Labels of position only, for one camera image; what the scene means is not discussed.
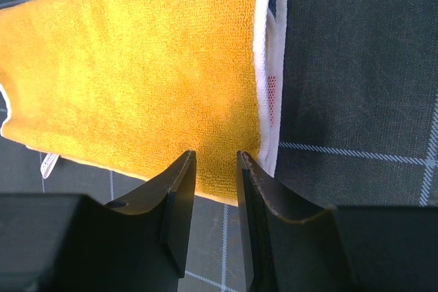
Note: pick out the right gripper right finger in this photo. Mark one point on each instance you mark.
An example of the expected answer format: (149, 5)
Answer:
(291, 244)

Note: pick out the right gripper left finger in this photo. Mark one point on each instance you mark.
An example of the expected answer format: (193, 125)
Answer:
(71, 242)

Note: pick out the colourful patterned towel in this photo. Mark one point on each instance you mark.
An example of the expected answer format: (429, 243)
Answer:
(129, 85)

